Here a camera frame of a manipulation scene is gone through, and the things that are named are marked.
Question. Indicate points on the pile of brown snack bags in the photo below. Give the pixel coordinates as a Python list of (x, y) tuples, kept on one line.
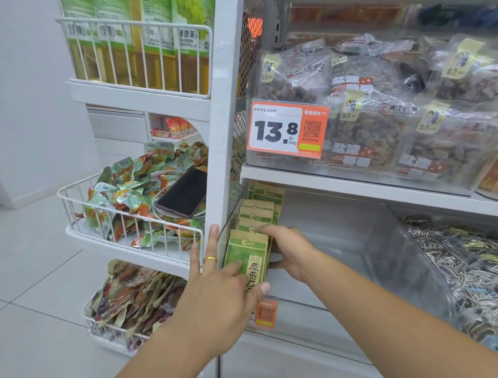
[(128, 296)]

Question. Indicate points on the empty clear plastic bin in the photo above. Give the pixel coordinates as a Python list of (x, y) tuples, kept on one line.
[(350, 241)]

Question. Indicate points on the row of red orange packets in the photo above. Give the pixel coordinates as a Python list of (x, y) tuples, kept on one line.
[(175, 124)]

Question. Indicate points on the person's right forearm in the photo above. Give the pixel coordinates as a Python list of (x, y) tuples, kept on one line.
[(389, 319)]

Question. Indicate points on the person's right hand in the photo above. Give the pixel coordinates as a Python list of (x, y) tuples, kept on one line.
[(299, 253)]

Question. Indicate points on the pile of green snack bags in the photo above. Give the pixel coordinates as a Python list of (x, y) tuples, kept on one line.
[(124, 171)]

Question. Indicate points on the clear bin of nut bags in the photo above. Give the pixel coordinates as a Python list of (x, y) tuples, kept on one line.
[(369, 128)]

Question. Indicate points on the black smartphone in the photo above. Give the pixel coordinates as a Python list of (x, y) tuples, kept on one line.
[(183, 194)]

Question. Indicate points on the orange white price tag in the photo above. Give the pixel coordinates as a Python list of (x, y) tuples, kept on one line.
[(266, 313), (255, 25), (272, 132)]

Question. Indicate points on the row of green packets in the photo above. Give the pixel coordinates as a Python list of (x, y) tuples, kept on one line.
[(268, 192)]

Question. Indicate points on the sunflower seed packets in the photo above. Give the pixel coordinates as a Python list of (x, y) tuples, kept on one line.
[(467, 272)]

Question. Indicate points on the green snack packet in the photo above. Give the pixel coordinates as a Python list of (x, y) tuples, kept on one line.
[(241, 249)]

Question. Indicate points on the person's left hand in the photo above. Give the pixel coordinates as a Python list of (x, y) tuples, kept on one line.
[(218, 307)]

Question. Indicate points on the white store shelf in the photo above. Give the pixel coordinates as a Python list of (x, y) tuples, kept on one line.
[(223, 117)]

